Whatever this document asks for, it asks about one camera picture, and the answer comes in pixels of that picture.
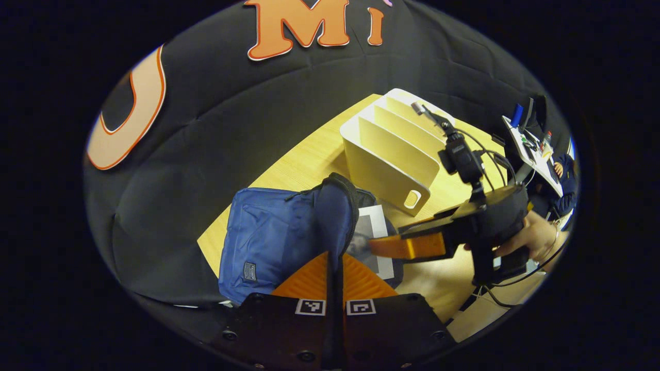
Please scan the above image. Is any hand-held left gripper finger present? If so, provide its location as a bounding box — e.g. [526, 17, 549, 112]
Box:
[222, 251, 336, 370]
[335, 252, 457, 370]

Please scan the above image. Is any white and grey cover book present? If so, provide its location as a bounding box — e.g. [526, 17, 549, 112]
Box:
[346, 205, 395, 280]

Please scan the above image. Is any white bookshelf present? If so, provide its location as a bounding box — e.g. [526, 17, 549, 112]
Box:
[339, 89, 457, 217]

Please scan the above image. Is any blue schoolbag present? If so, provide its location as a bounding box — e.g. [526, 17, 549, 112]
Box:
[218, 173, 408, 305]

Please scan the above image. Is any cluttered white side desk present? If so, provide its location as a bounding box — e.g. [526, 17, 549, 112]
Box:
[503, 95, 568, 199]

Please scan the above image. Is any white side table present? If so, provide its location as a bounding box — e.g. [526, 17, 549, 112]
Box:
[446, 271, 547, 343]

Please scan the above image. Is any black backdrop cloth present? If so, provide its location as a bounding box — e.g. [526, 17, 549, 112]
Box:
[82, 0, 573, 341]

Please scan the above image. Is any black cable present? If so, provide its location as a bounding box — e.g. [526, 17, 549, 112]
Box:
[482, 240, 568, 310]

